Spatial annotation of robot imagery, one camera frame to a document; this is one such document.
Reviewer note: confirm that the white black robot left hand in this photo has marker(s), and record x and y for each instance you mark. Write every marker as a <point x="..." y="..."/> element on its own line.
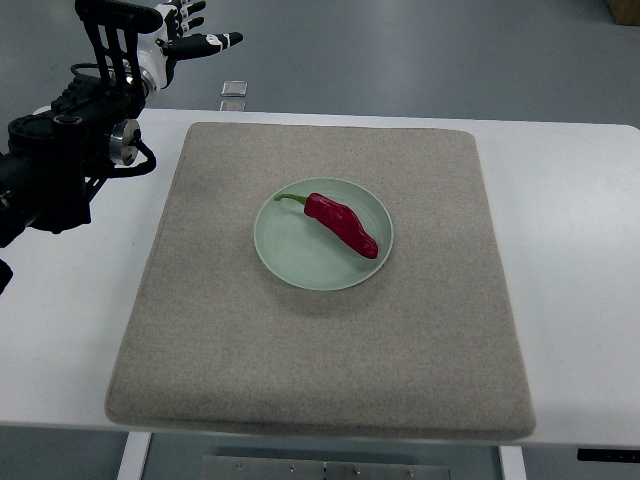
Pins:
<point x="175" y="41"/>

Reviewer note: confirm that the red chili pepper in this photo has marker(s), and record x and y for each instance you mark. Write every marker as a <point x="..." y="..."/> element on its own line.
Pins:
<point x="341" y="220"/>

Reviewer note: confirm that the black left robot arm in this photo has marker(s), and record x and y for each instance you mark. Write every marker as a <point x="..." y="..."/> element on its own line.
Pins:
<point x="59" y="159"/>

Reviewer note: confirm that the light green plate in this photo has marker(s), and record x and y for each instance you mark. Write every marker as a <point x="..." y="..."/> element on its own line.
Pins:
<point x="300" y="251"/>

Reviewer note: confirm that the white table leg left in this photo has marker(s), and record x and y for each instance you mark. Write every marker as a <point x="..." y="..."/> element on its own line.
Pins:
<point x="134" y="456"/>

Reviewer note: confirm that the white table leg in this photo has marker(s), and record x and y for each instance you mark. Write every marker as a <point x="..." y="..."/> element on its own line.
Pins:
<point x="134" y="456"/>
<point x="512" y="463"/>

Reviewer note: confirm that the beige felt mat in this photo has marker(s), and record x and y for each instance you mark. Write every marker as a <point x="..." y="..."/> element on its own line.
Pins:
<point x="425" y="348"/>

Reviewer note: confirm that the cardboard box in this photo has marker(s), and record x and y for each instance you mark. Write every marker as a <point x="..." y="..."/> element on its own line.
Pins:
<point x="625" y="12"/>

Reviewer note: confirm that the white table leg right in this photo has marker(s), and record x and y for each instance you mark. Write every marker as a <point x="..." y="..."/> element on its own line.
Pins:
<point x="512" y="463"/>

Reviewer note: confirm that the black table control panel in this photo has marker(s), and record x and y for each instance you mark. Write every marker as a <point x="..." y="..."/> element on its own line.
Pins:
<point x="608" y="455"/>

